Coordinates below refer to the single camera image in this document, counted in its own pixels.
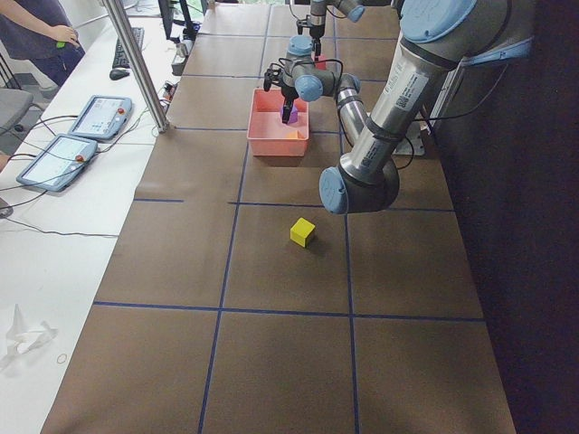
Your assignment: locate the far teach pendant tablet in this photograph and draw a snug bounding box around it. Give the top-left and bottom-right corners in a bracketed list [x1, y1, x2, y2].
[69, 95, 133, 140]

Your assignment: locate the yellow foam block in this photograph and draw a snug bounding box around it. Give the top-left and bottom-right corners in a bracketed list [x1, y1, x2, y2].
[289, 217, 316, 248]

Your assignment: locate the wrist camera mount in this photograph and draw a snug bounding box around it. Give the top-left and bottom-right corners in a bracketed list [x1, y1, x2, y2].
[296, 15, 311, 35]
[262, 63, 285, 91]

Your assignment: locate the crumpled white paper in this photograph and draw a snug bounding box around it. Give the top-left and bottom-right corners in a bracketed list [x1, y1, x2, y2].
[1, 304, 59, 370]

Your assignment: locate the person in dark shirt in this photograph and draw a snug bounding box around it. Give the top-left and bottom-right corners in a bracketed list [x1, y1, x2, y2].
[1, 0, 85, 87]

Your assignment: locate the orange foam block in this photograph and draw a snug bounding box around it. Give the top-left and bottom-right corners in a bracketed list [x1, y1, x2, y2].
[286, 130, 304, 140]

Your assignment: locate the pink plastic bin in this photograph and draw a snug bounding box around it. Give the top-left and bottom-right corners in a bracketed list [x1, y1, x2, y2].
[247, 89, 309, 157]

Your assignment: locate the white pole with base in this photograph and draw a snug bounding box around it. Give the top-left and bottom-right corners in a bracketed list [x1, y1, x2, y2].
[394, 121, 429, 157]

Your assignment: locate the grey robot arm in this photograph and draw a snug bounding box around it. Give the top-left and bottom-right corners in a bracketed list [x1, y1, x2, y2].
[306, 0, 365, 61]
[264, 1, 536, 214]

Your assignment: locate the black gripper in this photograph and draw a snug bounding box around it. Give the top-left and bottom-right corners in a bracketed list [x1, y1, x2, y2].
[310, 26, 323, 63]
[280, 82, 299, 125]

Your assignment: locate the grey office chair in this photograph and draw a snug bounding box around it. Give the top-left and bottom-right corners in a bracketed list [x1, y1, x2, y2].
[0, 88, 33, 135]

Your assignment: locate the black computer mouse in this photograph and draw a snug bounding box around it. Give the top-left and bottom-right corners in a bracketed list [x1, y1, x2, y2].
[109, 68, 130, 81]

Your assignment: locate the purple foam block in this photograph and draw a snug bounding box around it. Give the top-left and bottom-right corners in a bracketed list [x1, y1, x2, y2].
[280, 106, 299, 125]

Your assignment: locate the black keyboard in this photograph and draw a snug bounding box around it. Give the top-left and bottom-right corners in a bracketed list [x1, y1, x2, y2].
[113, 26, 147, 68]

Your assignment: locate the near teach pendant tablet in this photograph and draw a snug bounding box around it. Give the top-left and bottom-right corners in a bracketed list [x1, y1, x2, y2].
[16, 134, 98, 193]

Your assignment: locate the teach pendant tablet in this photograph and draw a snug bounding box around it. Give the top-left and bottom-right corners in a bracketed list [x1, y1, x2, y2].
[16, 134, 98, 193]
[69, 95, 133, 140]

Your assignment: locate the brown paper table cover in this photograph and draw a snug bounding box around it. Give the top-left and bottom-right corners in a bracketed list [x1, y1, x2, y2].
[43, 5, 514, 433]

